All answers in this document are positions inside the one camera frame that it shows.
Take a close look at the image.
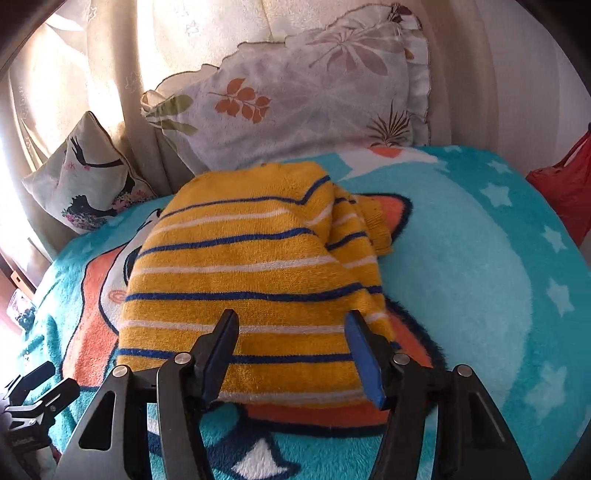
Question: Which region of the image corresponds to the bird print cushion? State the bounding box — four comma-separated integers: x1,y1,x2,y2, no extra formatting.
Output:
21,111,158,236

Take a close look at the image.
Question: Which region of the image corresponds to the yellow striped knit sweater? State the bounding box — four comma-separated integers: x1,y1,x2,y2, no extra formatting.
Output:
116,161,396,409

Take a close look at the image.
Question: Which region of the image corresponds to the red plastic bag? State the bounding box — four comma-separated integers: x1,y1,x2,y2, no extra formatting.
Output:
526,123,591,248

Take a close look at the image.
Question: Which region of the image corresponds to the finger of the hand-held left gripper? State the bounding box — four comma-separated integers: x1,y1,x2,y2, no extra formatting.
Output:
6,378,81,420
3,361,57,403

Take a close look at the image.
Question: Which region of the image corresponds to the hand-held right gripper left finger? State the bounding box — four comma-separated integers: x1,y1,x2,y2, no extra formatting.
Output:
54,309,241,480

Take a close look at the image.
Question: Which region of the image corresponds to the leaf print pillow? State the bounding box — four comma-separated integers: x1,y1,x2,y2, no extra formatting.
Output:
140,3,435,175

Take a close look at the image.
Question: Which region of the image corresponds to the beige curtain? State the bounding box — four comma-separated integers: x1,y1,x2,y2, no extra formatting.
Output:
0,0,278,278

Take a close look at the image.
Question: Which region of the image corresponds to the teal printed fleece blanket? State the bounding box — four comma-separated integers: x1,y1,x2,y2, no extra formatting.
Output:
17,144,588,480

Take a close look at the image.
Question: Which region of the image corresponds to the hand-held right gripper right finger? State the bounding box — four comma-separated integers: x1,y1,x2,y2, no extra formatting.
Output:
344,309,528,480

